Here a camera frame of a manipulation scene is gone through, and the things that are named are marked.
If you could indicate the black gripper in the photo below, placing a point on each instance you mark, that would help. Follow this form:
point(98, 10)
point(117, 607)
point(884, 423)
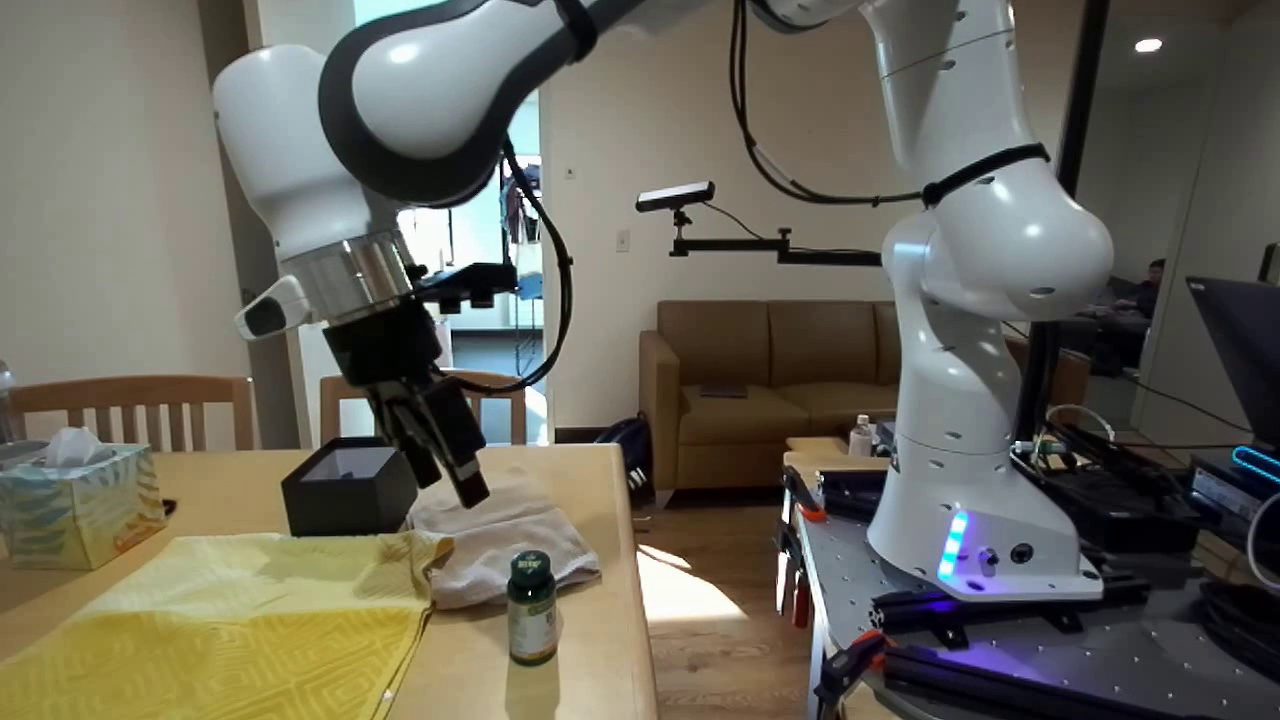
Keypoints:
point(387, 351)

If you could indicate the yellow patterned towel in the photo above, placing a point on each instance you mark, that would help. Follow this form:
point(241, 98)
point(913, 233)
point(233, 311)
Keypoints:
point(227, 626)

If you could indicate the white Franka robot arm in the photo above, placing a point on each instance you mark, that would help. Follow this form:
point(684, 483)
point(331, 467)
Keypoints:
point(987, 402)

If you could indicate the black open square box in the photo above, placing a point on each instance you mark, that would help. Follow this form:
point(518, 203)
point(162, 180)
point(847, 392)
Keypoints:
point(340, 495)

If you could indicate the beige plain cloth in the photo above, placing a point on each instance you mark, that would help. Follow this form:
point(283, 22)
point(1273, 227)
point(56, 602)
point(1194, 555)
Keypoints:
point(522, 534)

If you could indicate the black bag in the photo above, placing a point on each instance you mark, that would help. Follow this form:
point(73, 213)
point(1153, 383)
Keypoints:
point(631, 463)

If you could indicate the small green pill bottle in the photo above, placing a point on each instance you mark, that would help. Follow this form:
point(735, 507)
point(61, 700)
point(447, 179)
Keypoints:
point(533, 613)

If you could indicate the wooden slat-back chair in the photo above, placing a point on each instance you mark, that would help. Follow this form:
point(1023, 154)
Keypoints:
point(135, 392)

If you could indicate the brown leather sofa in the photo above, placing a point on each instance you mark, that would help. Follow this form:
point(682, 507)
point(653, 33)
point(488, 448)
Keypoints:
point(745, 363)

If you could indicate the patterned tissue box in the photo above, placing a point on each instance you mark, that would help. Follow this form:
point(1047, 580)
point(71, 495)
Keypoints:
point(73, 507)

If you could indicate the low wooden coffee table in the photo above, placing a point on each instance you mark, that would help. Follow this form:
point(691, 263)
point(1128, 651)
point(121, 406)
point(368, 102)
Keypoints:
point(823, 453)

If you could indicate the long black clamp bar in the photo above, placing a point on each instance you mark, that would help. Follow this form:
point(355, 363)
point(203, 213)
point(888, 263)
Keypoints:
point(1043, 685)

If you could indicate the black electronics box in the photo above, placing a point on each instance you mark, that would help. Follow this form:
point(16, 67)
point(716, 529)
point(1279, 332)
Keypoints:
point(1104, 495)

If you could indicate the black vertical pole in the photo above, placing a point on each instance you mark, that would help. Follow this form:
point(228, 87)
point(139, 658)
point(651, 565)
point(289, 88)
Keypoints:
point(1081, 94)

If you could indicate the dark laptop screen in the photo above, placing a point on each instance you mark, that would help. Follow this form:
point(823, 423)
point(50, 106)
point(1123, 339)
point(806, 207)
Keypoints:
point(1247, 352)

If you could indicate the round ceiling light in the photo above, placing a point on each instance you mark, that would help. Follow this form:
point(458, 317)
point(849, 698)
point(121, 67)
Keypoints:
point(1150, 46)

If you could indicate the blue lit black device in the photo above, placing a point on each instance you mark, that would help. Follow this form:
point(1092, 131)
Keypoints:
point(1256, 467)

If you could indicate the stereo camera on mount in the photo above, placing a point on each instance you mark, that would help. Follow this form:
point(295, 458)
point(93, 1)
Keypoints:
point(673, 197)

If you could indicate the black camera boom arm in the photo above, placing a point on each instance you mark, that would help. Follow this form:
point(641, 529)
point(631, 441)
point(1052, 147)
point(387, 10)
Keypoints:
point(786, 250)

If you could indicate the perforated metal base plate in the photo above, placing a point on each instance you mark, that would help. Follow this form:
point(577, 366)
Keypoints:
point(1175, 664)

